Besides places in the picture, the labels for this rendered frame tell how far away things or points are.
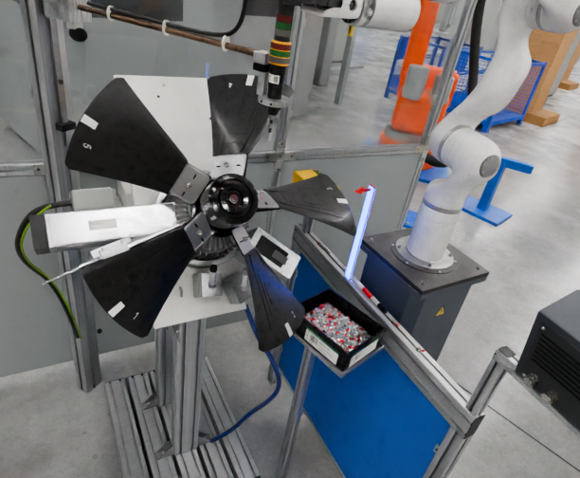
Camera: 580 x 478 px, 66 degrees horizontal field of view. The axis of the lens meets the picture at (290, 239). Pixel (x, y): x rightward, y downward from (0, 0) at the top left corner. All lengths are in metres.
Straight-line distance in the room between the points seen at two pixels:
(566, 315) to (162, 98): 1.10
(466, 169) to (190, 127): 0.77
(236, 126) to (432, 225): 0.66
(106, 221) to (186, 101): 0.45
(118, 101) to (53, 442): 1.44
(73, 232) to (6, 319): 1.01
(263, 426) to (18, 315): 1.09
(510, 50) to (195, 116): 0.86
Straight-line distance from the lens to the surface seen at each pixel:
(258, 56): 1.01
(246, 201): 1.02
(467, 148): 1.30
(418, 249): 1.47
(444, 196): 1.38
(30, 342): 2.17
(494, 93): 1.34
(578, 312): 0.95
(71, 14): 1.35
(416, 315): 1.46
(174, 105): 1.36
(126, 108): 1.04
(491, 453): 2.35
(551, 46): 8.77
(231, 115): 1.16
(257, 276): 1.04
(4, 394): 2.30
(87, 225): 1.11
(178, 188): 1.07
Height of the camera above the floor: 1.69
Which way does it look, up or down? 32 degrees down
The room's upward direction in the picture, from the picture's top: 10 degrees clockwise
